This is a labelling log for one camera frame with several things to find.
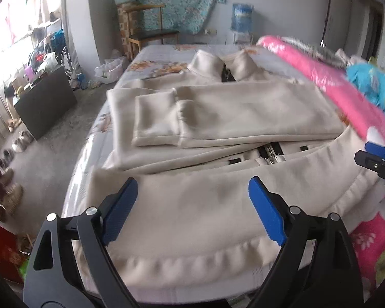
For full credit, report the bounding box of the cream zip-up jacket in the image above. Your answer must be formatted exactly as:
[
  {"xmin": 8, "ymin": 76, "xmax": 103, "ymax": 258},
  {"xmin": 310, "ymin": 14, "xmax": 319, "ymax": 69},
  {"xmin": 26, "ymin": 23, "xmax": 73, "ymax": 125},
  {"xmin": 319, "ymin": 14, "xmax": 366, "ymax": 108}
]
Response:
[{"xmin": 82, "ymin": 51, "xmax": 385, "ymax": 288}]

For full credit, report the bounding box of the cyan cloth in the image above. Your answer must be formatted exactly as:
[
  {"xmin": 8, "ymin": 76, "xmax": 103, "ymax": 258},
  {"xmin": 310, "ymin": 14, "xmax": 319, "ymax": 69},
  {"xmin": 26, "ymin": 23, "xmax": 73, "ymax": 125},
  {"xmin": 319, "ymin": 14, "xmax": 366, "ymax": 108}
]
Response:
[{"xmin": 346, "ymin": 63, "xmax": 385, "ymax": 114}]

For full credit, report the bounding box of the pink floral blanket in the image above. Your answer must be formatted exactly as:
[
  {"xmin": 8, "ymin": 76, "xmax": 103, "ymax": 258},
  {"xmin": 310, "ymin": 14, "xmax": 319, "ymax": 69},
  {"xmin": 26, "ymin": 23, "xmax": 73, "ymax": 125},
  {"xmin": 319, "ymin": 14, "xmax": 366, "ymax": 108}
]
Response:
[{"xmin": 257, "ymin": 35, "xmax": 385, "ymax": 292}]

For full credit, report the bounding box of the beige sneaker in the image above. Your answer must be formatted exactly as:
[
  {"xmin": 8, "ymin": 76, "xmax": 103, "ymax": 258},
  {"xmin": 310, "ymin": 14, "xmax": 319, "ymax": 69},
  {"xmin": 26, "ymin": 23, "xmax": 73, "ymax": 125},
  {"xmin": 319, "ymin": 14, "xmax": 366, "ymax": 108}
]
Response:
[{"xmin": 1, "ymin": 184, "xmax": 23, "ymax": 216}]

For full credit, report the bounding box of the grey patterned pillow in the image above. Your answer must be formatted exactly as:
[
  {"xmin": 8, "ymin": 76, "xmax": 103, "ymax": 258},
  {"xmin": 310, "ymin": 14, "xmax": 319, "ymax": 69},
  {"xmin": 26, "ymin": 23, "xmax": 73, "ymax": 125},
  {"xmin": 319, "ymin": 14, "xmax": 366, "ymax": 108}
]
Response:
[{"xmin": 280, "ymin": 37, "xmax": 348, "ymax": 70}]

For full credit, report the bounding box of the red gift bag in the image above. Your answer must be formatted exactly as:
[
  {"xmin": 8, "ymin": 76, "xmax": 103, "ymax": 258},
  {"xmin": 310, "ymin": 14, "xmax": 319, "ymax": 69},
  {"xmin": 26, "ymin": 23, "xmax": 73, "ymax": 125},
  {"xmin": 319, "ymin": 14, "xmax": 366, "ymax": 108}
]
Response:
[{"xmin": 0, "ymin": 226, "xmax": 26, "ymax": 284}]

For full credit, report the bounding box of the white shoes pair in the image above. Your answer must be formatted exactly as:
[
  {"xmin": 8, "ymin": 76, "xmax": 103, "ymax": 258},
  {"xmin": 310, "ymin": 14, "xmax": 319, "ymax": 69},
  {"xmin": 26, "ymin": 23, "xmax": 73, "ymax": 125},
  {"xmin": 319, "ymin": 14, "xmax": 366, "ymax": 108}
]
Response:
[{"xmin": 12, "ymin": 130, "xmax": 34, "ymax": 153}]

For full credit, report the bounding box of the dark low cabinet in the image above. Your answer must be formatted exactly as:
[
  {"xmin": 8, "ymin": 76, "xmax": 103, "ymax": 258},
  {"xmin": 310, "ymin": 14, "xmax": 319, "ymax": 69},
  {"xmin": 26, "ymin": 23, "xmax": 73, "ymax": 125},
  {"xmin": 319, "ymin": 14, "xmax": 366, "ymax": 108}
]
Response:
[{"xmin": 14, "ymin": 66, "xmax": 77, "ymax": 140}]

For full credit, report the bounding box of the white plastic bag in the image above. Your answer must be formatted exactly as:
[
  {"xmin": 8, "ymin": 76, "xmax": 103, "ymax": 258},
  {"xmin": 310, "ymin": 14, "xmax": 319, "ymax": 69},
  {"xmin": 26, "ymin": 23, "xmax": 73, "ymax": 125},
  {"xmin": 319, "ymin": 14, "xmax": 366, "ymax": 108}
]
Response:
[{"xmin": 94, "ymin": 56, "xmax": 129, "ymax": 84}]

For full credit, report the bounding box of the blue water bottle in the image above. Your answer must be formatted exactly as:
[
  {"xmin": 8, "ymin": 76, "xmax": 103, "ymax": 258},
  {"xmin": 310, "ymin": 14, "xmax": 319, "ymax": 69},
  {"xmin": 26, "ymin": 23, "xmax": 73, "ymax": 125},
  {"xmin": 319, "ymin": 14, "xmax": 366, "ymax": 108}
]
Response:
[{"xmin": 230, "ymin": 4, "xmax": 254, "ymax": 33}]

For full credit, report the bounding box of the wooden chair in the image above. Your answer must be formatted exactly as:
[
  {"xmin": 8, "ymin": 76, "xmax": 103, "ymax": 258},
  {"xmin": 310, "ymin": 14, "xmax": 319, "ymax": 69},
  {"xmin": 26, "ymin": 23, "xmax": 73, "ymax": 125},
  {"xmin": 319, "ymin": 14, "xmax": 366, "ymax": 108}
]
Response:
[{"xmin": 117, "ymin": 2, "xmax": 179, "ymax": 61}]

